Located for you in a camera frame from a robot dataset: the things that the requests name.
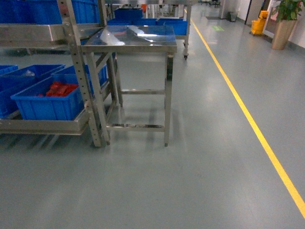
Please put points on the blue bin with red bags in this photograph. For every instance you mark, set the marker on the blue bin with red bags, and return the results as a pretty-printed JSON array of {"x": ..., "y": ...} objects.
[{"x": 34, "y": 103}]

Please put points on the blue bin behind front bin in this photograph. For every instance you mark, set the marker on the blue bin behind front bin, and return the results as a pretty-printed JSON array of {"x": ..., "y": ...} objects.
[{"x": 19, "y": 80}]

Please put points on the blue bin at left edge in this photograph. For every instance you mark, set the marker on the blue bin at left edge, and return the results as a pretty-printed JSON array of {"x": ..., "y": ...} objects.
[{"x": 5, "y": 69}]

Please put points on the stainless steel table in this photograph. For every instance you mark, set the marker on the stainless steel table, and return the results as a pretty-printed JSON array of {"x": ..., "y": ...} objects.
[{"x": 132, "y": 60}]

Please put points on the red bubble wrap bags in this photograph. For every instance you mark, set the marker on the red bubble wrap bags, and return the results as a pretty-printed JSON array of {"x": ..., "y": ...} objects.
[{"x": 58, "y": 89}]

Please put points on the wheeled steel cart with bins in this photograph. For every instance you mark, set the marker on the wheeled steel cart with bins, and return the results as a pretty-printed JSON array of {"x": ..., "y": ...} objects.
[{"x": 180, "y": 24}]

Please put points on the yellow mop bucket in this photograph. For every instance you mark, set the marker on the yellow mop bucket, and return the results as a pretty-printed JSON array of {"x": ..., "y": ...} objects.
[{"x": 258, "y": 25}]

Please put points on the plant in gold pot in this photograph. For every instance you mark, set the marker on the plant in gold pot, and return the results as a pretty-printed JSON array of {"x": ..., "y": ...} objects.
[{"x": 287, "y": 12}]

